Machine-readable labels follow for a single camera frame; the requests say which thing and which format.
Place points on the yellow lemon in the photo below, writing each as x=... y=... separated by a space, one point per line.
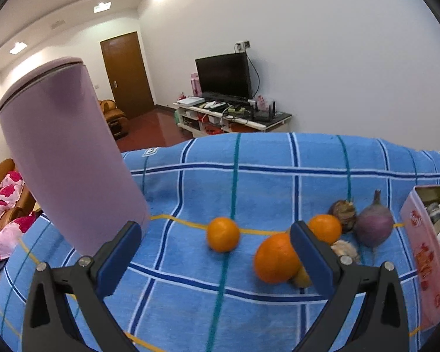
x=302 y=278

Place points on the pale garlic bulb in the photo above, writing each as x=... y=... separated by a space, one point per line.
x=346 y=250

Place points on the brown wooden door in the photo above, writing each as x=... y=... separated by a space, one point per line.
x=128 y=77

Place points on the white media player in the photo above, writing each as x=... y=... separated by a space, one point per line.
x=190 y=101

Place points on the purple onion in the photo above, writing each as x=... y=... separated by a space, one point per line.
x=374 y=225

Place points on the white television stand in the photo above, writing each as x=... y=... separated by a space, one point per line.
x=264 y=123

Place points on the rectangular ceiling light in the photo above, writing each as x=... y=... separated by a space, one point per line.
x=17 y=47
x=102 y=6

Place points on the pink floral cushion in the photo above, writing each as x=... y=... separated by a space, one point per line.
x=7 y=192
x=11 y=234

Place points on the orange leather armchair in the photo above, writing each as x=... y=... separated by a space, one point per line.
x=112 y=117

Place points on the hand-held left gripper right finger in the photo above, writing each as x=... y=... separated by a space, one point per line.
x=311 y=260

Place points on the white grey packet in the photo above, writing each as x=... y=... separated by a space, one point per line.
x=436 y=213

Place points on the orange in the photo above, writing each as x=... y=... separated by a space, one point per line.
x=326 y=227
x=223 y=234
x=275 y=260

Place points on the purple cylindrical container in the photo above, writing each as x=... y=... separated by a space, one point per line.
x=69 y=154

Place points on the black router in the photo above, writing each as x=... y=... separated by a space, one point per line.
x=266 y=112

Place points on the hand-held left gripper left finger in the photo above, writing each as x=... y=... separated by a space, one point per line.
x=119 y=260

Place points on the pink tin box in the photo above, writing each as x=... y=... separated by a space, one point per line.
x=423 y=260

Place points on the black television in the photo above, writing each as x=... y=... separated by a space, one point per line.
x=223 y=77

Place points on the blue checkered blanket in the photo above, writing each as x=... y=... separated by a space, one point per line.
x=264 y=190

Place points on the brown taro root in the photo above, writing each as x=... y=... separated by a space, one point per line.
x=343 y=212

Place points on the wall socket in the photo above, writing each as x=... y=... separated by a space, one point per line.
x=243 y=45

